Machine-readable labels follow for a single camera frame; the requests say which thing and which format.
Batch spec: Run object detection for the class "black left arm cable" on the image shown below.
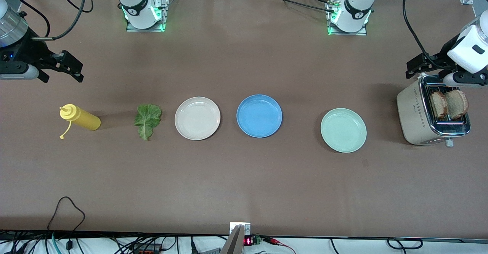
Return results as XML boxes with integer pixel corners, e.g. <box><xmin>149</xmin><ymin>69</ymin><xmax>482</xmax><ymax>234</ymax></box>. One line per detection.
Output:
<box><xmin>402</xmin><ymin>0</ymin><xmax>437</xmax><ymax>64</ymax></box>

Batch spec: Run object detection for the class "red clip wire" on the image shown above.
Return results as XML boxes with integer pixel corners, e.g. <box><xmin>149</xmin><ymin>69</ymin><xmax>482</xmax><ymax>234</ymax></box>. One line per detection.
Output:
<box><xmin>262</xmin><ymin>236</ymin><xmax>296</xmax><ymax>254</ymax></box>

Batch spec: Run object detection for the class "blue round plate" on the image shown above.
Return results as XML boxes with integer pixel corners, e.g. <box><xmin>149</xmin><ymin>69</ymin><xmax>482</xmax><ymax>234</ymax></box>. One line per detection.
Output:
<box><xmin>236</xmin><ymin>94</ymin><xmax>283</xmax><ymax>138</ymax></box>

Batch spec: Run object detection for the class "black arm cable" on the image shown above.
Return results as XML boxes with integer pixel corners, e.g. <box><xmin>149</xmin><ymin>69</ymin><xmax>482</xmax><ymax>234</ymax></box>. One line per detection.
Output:
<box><xmin>402</xmin><ymin>0</ymin><xmax>437</xmax><ymax>64</ymax></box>
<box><xmin>10</xmin><ymin>0</ymin><xmax>94</xmax><ymax>41</ymax></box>

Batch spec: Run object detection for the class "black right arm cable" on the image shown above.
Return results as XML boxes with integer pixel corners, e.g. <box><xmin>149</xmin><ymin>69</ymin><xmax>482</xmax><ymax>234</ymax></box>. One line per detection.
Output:
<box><xmin>10</xmin><ymin>0</ymin><xmax>94</xmax><ymax>41</ymax></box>

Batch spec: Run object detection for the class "toasted brown bread slice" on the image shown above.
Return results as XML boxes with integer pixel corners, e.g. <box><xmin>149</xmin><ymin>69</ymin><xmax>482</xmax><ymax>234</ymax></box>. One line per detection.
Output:
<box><xmin>430</xmin><ymin>91</ymin><xmax>449</xmax><ymax>119</ymax></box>
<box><xmin>445</xmin><ymin>90</ymin><xmax>469</xmax><ymax>119</ymax></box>

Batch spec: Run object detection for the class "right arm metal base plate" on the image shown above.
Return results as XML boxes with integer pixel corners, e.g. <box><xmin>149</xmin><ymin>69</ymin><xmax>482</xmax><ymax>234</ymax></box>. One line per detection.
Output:
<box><xmin>126</xmin><ymin>0</ymin><xmax>169</xmax><ymax>32</ymax></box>

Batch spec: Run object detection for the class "black cable flat loop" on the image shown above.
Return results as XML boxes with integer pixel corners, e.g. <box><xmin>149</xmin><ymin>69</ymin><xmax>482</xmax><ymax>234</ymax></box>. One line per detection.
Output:
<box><xmin>387</xmin><ymin>238</ymin><xmax>424</xmax><ymax>250</ymax></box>

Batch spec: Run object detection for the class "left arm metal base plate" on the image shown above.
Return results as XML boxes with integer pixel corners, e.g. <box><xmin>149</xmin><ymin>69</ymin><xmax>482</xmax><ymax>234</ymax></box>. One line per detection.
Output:
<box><xmin>327</xmin><ymin>0</ymin><xmax>369</xmax><ymax>36</ymax></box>

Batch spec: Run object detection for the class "grey metal camera mount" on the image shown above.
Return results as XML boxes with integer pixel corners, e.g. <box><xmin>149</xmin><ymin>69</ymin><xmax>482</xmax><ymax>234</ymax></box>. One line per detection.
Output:
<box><xmin>220</xmin><ymin>222</ymin><xmax>251</xmax><ymax>254</ymax></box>

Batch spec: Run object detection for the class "beige chrome toaster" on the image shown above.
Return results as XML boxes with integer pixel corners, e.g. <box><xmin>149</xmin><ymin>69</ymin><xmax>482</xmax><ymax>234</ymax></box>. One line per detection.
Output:
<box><xmin>396</xmin><ymin>74</ymin><xmax>471</xmax><ymax>148</ymax></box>

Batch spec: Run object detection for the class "beige round plate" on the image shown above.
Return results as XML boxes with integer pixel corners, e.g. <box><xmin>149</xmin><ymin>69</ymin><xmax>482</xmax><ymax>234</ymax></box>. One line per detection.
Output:
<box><xmin>175</xmin><ymin>96</ymin><xmax>221</xmax><ymax>141</ymax></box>

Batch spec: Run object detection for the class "pale green round plate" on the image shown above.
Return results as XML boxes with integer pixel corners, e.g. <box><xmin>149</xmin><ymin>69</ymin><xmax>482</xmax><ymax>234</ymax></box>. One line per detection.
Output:
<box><xmin>320</xmin><ymin>108</ymin><xmax>367</xmax><ymax>153</ymax></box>

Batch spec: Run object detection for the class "yellow squeeze sauce bottle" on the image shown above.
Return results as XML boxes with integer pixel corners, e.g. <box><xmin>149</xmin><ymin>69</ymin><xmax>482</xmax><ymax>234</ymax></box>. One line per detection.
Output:
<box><xmin>59</xmin><ymin>104</ymin><xmax>101</xmax><ymax>140</ymax></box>

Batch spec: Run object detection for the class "thin black looped cable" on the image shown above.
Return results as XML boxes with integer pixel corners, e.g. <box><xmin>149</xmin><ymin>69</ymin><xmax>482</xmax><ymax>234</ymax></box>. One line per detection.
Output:
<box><xmin>47</xmin><ymin>196</ymin><xmax>86</xmax><ymax>251</ymax></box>

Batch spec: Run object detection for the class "green lettuce leaf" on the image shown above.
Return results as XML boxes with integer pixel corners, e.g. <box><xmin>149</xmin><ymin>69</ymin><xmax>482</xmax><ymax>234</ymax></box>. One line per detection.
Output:
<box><xmin>133</xmin><ymin>104</ymin><xmax>162</xmax><ymax>141</ymax></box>

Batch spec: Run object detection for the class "black cable across table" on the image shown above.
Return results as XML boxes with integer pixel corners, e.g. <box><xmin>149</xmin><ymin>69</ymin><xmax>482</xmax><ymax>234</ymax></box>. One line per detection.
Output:
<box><xmin>248</xmin><ymin>0</ymin><xmax>338</xmax><ymax>13</ymax></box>

